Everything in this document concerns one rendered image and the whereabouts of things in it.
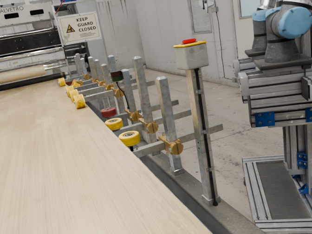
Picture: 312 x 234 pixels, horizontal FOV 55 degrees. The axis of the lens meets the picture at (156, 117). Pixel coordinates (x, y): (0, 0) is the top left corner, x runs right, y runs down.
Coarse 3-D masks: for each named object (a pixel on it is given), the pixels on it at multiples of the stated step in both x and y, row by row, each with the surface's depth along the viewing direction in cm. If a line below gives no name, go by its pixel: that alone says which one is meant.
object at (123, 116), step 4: (172, 100) 175; (176, 100) 175; (156, 104) 172; (172, 104) 174; (176, 104) 175; (140, 108) 170; (152, 108) 170; (156, 108) 171; (160, 108) 172; (140, 112) 168; (112, 116) 164; (116, 116) 163; (120, 116) 164; (124, 116) 165
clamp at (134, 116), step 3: (126, 111) 166; (129, 111) 163; (135, 111) 161; (138, 111) 162; (129, 114) 162; (132, 114) 159; (135, 114) 159; (138, 114) 160; (129, 117) 164; (132, 117) 159; (135, 117) 160; (138, 117) 160; (132, 120) 161; (135, 120) 160
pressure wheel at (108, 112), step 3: (105, 108) 165; (108, 108) 162; (111, 108) 163; (114, 108) 161; (102, 111) 159; (105, 111) 158; (108, 111) 158; (111, 111) 159; (114, 111) 160; (102, 114) 160; (105, 114) 159; (108, 114) 159; (111, 114) 159; (114, 114) 160; (108, 117) 162
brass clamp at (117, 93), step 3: (111, 87) 190; (114, 90) 181; (117, 90) 179; (120, 90) 179; (114, 93) 180; (117, 93) 179; (120, 93) 180; (114, 96) 186; (117, 96) 180; (120, 96) 180
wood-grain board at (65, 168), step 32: (0, 96) 302; (32, 96) 263; (64, 96) 233; (0, 128) 166; (32, 128) 153; (64, 128) 143; (96, 128) 133; (0, 160) 114; (32, 160) 108; (64, 160) 103; (96, 160) 98; (128, 160) 93; (0, 192) 87; (32, 192) 84; (64, 192) 80; (96, 192) 77; (128, 192) 74; (160, 192) 72; (0, 224) 71; (32, 224) 68; (64, 224) 66; (96, 224) 64; (128, 224) 62; (160, 224) 60; (192, 224) 58
